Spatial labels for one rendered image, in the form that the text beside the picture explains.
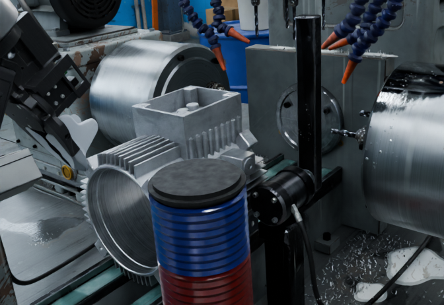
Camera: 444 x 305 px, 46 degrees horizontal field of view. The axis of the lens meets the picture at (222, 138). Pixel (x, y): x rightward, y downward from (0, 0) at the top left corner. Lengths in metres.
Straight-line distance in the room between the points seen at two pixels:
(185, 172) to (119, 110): 0.74
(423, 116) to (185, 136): 0.31
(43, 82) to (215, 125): 0.24
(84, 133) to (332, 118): 0.50
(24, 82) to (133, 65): 0.45
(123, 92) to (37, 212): 0.39
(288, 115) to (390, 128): 0.36
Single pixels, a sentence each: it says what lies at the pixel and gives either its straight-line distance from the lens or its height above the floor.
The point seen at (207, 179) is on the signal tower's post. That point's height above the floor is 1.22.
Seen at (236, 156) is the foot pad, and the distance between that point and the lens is 0.72.
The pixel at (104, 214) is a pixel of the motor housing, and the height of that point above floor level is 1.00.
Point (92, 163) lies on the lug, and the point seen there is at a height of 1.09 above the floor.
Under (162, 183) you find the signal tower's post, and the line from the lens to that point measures 0.31.
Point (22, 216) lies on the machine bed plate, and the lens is 1.29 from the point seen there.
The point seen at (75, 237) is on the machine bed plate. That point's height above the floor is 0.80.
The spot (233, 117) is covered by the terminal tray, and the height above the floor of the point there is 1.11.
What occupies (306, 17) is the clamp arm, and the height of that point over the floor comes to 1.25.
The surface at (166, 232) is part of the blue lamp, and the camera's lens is 0.31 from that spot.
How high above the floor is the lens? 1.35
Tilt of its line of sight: 20 degrees down
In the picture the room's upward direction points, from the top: 4 degrees counter-clockwise
